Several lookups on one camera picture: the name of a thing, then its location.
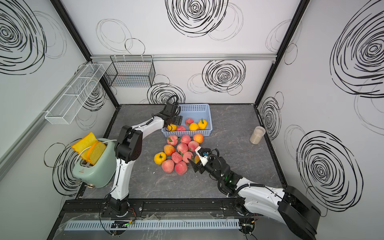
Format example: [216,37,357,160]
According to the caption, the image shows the black wire wall basket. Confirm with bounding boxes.
[105,55,156,88]

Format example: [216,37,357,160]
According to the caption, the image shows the frosted plastic cup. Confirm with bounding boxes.
[250,126,266,145]

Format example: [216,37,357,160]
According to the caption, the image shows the mint green toaster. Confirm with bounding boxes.
[72,138,117,188]

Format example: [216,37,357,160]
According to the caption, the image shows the light blue plastic basket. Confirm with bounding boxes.
[161,104,213,137]

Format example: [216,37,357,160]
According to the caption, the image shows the pink peach with leaf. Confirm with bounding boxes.
[167,135,179,146]

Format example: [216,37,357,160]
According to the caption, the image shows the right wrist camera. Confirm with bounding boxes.
[195,147,212,167]

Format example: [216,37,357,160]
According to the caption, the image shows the yellow toast slice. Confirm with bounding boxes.
[71,133,98,160]
[86,142,107,166]

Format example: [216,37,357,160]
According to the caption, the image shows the yellow toast slice front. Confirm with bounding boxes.
[86,142,107,166]

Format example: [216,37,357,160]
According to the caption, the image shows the grey slotted cable duct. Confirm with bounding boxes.
[64,219,241,232]

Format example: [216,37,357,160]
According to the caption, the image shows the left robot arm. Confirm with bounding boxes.
[107,102,183,217]

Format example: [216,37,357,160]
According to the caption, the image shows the yellow toast slice rear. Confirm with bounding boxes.
[71,133,98,160]

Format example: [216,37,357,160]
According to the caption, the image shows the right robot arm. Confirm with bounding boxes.
[188,154,321,240]

